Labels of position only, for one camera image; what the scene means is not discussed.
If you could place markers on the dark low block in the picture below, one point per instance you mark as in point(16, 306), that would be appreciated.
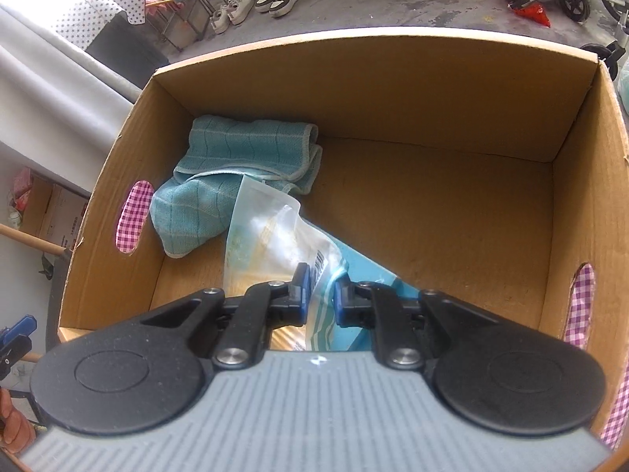
point(123, 49)

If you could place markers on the flat blue packet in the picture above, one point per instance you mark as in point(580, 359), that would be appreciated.
point(363, 268)

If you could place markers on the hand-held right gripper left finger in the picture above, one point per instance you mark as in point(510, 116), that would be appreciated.
point(301, 287)

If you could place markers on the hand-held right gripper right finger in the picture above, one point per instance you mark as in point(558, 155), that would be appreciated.
point(340, 300)

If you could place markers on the brown cardboard box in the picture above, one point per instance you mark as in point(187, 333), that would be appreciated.
point(442, 196)

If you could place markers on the white dotted cloth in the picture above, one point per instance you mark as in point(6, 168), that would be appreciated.
point(98, 2)

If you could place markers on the purple checkered cloth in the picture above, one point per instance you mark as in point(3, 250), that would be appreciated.
point(131, 216)

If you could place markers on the small printed cardboard box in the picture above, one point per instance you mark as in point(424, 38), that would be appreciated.
point(56, 211)

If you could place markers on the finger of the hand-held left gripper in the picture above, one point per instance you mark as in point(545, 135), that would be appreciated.
point(19, 327)

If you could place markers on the teal checked towel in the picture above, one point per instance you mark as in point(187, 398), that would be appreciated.
point(231, 142)

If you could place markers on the person's left hand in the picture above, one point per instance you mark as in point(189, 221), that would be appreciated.
point(13, 423)

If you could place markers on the grey white fabric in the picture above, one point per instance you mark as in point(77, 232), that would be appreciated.
point(44, 73)

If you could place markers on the wooden stick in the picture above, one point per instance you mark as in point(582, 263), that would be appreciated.
point(24, 238)

